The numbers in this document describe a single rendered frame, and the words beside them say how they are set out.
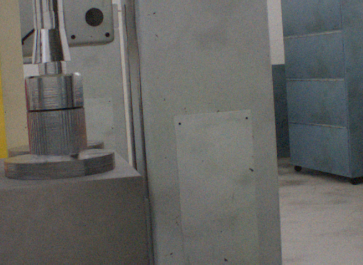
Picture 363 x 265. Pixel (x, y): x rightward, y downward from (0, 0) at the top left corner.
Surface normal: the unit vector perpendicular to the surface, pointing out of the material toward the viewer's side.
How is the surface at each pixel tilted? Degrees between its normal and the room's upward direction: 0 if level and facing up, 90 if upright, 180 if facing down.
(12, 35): 90
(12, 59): 90
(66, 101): 90
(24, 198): 90
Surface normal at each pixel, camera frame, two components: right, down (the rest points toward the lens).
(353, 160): 0.29, 0.06
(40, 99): -0.37, 0.10
